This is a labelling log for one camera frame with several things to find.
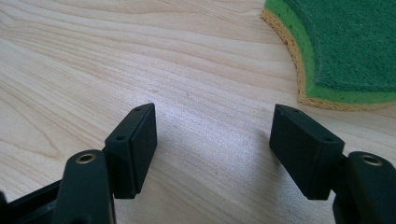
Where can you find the green and yellow scouring sponge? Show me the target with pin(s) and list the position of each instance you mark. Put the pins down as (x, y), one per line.
(351, 46)

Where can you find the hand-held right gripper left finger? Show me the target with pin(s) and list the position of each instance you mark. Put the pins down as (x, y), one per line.
(134, 155)

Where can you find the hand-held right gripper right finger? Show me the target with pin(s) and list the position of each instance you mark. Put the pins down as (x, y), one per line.
(306, 155)

